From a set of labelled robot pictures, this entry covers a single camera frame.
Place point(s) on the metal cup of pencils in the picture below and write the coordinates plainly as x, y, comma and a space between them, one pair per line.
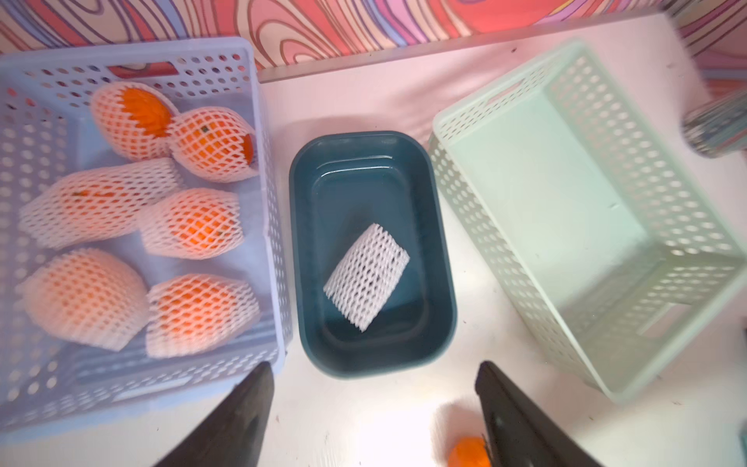
719, 128

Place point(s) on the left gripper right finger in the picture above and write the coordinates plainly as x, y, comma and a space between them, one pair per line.
519, 433

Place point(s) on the lavender perforated plastic basket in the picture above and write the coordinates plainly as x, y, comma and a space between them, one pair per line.
48, 386

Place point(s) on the netted orange front left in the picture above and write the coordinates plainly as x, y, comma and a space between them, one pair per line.
89, 297

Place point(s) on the dark teal plastic tray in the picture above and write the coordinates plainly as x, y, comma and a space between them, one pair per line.
339, 186

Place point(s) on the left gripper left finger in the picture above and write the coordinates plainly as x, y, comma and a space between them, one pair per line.
233, 434

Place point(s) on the long netted orange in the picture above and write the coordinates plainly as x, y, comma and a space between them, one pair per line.
98, 204

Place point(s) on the mint green perforated basket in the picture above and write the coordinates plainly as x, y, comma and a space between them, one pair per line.
612, 256

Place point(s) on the netted orange back right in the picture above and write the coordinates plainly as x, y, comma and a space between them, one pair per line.
214, 143

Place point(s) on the netted orange top exposed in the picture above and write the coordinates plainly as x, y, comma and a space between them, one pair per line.
134, 119

